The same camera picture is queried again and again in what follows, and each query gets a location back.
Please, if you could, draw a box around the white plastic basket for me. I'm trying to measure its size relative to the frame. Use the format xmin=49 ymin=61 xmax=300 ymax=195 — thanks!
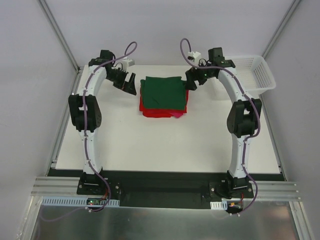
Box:
xmin=227 ymin=55 xmax=276 ymax=97

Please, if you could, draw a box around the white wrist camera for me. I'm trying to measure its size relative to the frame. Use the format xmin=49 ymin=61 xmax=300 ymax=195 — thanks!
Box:
xmin=187 ymin=51 xmax=202 ymax=65
xmin=120 ymin=57 xmax=135 ymax=71

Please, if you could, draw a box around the white cable duct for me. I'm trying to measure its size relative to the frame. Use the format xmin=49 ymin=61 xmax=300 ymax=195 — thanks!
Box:
xmin=42 ymin=196 xmax=120 ymax=208
xmin=210 ymin=200 xmax=228 ymax=211

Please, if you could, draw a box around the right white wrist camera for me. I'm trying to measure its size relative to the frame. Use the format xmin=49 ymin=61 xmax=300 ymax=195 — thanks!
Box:
xmin=187 ymin=51 xmax=202 ymax=65

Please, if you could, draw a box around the right white cable duct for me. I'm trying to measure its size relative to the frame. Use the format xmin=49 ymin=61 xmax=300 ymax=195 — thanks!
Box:
xmin=210 ymin=200 xmax=228 ymax=211

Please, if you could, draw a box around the green t shirt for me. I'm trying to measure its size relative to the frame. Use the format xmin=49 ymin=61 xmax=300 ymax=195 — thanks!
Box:
xmin=140 ymin=76 xmax=187 ymax=111

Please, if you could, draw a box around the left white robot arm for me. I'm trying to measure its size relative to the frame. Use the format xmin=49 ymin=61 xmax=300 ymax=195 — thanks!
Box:
xmin=68 ymin=49 xmax=137 ymax=175

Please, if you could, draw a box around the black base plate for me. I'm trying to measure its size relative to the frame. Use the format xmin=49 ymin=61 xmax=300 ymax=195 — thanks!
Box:
xmin=76 ymin=170 xmax=254 ymax=209

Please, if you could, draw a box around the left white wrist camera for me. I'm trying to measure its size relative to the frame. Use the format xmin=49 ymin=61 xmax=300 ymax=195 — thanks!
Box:
xmin=120 ymin=57 xmax=135 ymax=71

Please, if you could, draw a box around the left white cable duct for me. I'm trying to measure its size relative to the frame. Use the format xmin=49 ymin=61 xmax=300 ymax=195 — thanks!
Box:
xmin=42 ymin=196 xmax=120 ymax=208

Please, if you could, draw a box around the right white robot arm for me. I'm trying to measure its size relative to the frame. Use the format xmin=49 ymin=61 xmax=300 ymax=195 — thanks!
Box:
xmin=182 ymin=47 xmax=262 ymax=199

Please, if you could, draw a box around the aluminium frame rail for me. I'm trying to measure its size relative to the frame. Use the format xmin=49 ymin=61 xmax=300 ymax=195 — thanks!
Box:
xmin=31 ymin=176 xmax=301 ymax=202

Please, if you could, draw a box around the red t shirt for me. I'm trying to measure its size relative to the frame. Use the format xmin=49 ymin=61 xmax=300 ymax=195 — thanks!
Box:
xmin=139 ymin=79 xmax=189 ymax=118

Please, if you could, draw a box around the pink t shirt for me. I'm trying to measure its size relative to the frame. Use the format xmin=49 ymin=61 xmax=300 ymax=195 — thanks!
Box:
xmin=170 ymin=110 xmax=185 ymax=119

